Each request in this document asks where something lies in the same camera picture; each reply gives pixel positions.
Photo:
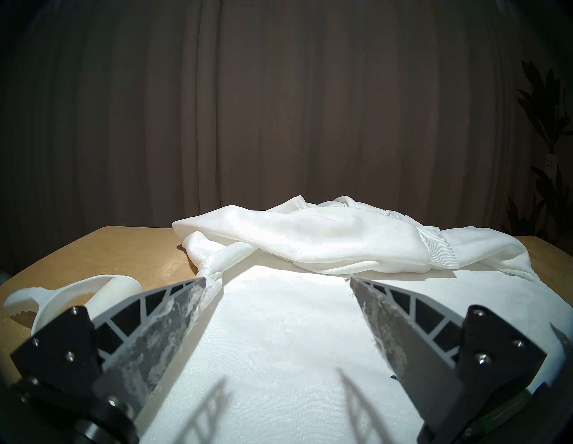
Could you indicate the tall dark leafy plant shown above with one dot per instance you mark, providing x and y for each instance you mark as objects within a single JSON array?
[{"x": 544, "y": 107}]

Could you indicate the white paper plant tag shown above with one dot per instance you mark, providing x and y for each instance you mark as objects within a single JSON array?
[{"x": 550, "y": 161}]

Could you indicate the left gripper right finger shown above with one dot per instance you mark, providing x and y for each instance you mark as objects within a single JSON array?
[{"x": 429, "y": 353}]

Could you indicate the white hoodie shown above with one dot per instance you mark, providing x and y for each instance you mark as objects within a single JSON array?
[{"x": 291, "y": 335}]

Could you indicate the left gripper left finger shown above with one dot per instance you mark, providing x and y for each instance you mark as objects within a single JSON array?
[{"x": 134, "y": 340}]

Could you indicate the white lint roller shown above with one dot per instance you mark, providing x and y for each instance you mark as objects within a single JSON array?
[{"x": 107, "y": 291}]

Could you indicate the brown pleated curtain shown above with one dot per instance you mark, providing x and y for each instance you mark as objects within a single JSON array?
[{"x": 268, "y": 112}]

